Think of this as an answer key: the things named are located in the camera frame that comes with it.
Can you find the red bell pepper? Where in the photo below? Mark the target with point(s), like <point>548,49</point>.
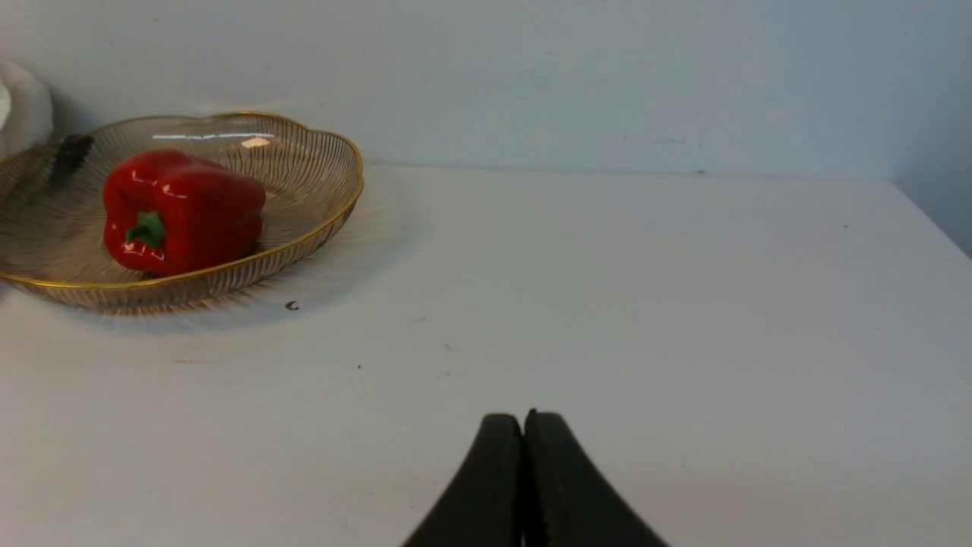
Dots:
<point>169,213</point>

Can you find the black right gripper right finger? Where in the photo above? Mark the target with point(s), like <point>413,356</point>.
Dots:
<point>567,501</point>

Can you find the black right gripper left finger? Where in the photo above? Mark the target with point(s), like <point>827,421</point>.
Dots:
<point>479,505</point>

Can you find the white cloth tote bag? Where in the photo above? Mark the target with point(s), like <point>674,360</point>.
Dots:
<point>26,110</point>

